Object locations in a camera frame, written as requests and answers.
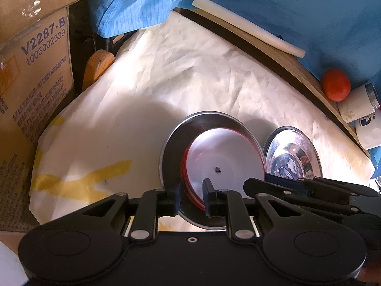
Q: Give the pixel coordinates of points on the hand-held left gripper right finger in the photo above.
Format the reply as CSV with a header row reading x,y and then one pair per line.
x,y
207,199

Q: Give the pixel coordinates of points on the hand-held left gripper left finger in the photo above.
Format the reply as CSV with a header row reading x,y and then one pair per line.
x,y
178,198

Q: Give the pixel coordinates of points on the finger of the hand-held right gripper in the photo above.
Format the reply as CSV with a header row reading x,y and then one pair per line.
x,y
268,189
327,186

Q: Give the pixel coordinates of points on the white red-rimmed bowl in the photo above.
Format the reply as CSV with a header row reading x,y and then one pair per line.
x,y
226,161

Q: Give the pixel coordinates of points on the deep steel bowl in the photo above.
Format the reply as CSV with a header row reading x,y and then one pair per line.
x,y
291,152

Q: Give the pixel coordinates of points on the shallow steel plate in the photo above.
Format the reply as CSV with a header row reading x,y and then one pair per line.
x,y
175,143

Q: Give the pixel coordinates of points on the white cup with blue logo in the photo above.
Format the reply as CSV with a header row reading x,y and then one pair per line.
x,y
369,134

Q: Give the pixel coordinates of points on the white jar with metal lid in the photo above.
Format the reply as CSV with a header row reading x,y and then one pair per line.
x,y
357,104

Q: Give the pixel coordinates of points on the red-orange tomato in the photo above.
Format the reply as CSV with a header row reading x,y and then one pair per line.
x,y
336,85

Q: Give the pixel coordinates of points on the white crumpled paper sheet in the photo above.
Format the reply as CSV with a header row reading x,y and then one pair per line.
x,y
148,80

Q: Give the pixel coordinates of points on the orange wooden piece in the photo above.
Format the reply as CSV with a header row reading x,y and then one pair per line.
x,y
96,65

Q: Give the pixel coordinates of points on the white foam rod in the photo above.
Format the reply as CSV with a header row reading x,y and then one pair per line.
x,y
247,26

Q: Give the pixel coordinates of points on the small labelled cardboard box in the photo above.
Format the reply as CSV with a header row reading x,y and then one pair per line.
x,y
38,95

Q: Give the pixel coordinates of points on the blue work coat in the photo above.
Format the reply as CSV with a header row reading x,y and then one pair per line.
x,y
268,6

